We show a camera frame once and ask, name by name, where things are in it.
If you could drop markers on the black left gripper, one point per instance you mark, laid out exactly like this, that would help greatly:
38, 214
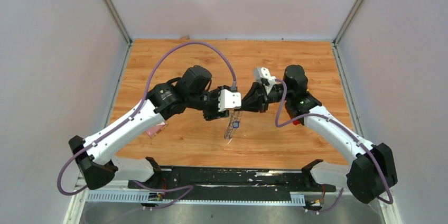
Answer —
215, 114

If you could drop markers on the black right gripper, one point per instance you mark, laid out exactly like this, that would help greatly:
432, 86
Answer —
257, 99

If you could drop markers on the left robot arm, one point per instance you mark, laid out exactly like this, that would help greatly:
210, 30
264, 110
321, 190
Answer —
96, 155

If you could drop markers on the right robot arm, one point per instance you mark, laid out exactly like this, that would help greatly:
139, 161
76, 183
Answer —
370, 172

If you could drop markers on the red playing card box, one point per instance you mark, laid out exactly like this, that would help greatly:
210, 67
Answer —
155, 130

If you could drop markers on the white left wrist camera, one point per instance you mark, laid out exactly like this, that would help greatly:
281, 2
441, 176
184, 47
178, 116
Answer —
228, 100

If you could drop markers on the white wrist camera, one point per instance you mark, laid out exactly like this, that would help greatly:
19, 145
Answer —
262, 76
228, 100

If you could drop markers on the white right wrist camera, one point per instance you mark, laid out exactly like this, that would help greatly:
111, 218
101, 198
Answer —
262, 76

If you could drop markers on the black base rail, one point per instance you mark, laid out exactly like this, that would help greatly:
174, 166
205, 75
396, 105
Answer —
226, 183

